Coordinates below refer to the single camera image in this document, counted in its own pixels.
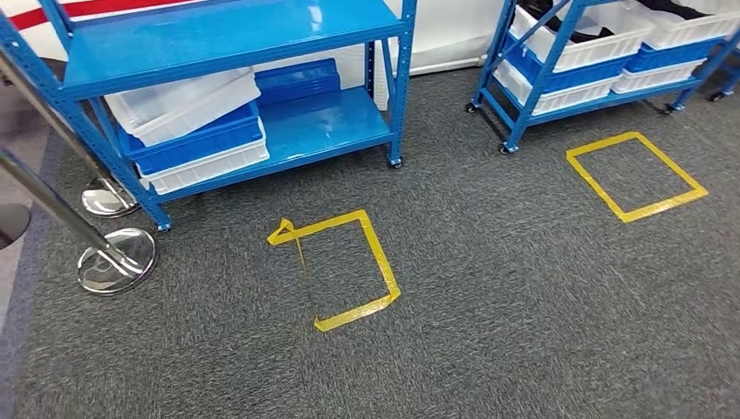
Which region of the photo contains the blue metal shelf rack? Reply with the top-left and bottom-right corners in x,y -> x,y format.
0,0 -> 419,232

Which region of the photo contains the black plastic part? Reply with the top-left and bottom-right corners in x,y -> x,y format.
518,0 -> 615,45
634,0 -> 708,21

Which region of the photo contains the yellow floor tape with loop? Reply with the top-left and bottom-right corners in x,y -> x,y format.
266,209 -> 402,333

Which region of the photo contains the upright white plastic bin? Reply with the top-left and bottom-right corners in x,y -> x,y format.
371,37 -> 397,112

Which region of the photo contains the upright blue plastic bin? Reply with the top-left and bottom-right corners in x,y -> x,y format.
253,58 -> 343,109

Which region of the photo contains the flat white plastic bin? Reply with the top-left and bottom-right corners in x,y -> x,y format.
137,118 -> 271,196

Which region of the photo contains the blue metal rack on wheels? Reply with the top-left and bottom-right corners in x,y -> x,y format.
465,0 -> 740,156

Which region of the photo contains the white car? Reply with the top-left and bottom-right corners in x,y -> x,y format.
0,0 -> 507,76

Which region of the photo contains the tilted white plastic bin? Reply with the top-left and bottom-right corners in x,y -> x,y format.
104,68 -> 263,148

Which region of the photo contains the yellow floor tape marking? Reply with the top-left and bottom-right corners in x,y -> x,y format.
565,131 -> 710,224

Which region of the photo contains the red barrier belt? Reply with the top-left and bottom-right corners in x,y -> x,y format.
8,0 -> 195,31

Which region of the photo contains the chrome stanchion post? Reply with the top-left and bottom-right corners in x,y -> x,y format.
0,52 -> 141,220
0,147 -> 157,296

